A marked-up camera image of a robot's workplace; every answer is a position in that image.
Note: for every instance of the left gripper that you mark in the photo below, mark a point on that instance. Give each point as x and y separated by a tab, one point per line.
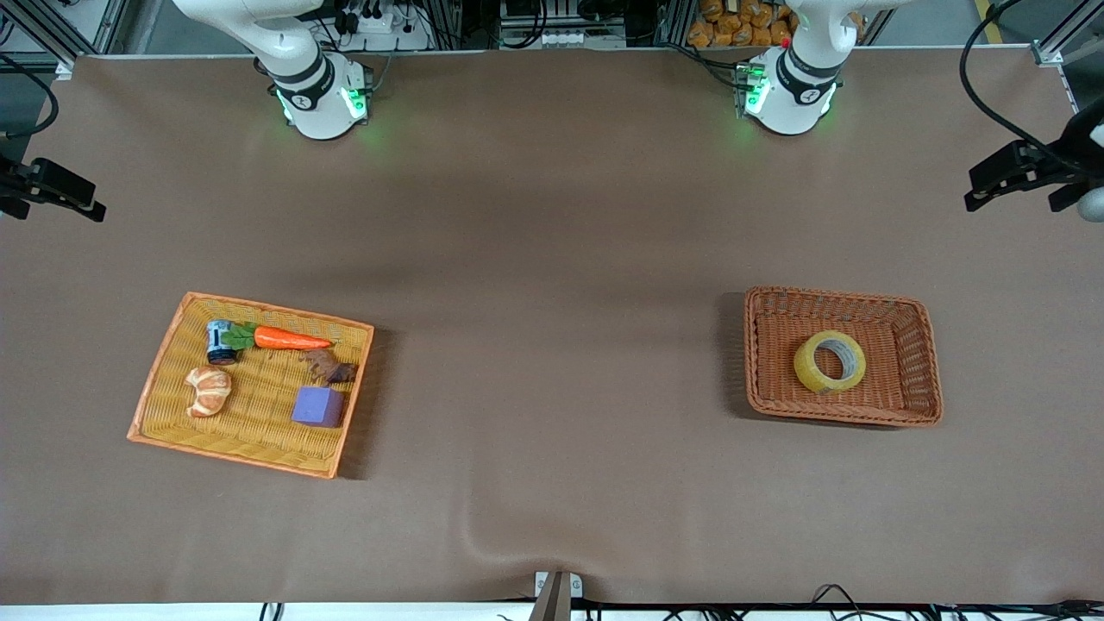
1046	169

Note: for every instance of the yellow tape roll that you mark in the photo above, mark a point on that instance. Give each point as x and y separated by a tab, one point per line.
806	366

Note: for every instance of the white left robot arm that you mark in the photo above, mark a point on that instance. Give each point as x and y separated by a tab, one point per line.
789	95

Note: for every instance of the small blue toy can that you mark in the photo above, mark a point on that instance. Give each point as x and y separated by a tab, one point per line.
220	341

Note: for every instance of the toy croissant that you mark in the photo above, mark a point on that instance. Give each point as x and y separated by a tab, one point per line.
209	392

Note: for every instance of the orange toy carrot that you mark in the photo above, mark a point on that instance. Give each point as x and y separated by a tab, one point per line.
289	338

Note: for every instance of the yellow wicker tray orange rim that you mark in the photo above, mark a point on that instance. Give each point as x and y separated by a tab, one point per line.
259	405

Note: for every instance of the dark brown toy piece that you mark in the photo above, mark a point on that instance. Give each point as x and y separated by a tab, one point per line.
332	369

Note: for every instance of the brown wicker basket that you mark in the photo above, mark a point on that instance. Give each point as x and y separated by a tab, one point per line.
776	379

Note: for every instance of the purple foam block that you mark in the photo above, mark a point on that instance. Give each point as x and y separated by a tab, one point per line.
317	407

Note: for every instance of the box of orange items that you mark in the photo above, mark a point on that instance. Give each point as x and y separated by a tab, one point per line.
733	26

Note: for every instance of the white power strip with plugs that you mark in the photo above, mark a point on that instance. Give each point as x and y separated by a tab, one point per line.
384	26

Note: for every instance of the table cover cloth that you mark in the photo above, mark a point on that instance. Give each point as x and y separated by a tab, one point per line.
552	259

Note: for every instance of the metal table edge bracket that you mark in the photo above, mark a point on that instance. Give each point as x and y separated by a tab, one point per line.
556	595

